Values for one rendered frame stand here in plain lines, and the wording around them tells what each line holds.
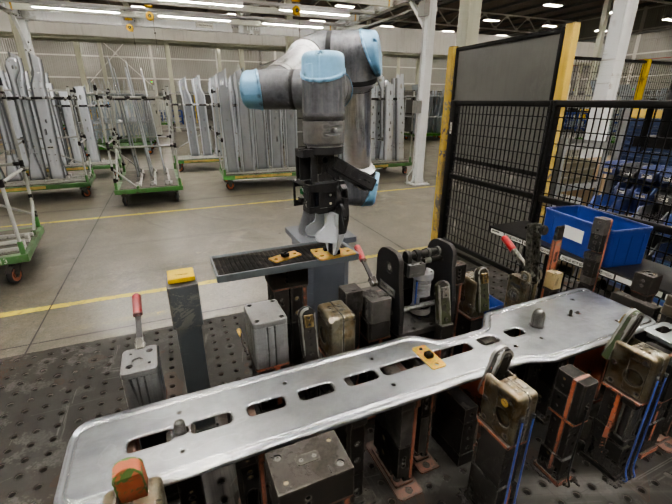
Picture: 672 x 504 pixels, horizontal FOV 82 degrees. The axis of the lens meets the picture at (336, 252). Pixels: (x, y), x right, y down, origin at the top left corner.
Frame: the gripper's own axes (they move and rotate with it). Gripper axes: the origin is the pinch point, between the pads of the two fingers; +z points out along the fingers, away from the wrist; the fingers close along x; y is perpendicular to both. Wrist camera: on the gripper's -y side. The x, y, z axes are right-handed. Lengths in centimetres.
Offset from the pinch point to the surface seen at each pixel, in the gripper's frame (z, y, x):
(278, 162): 87, -247, -681
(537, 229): 7, -65, 1
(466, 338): 27.0, -31.5, 9.5
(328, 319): 19.3, -0.3, -3.9
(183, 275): 10.6, 26.8, -25.5
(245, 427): 26.7, 24.3, 10.4
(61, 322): 126, 94, -256
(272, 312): 15.7, 11.8, -7.3
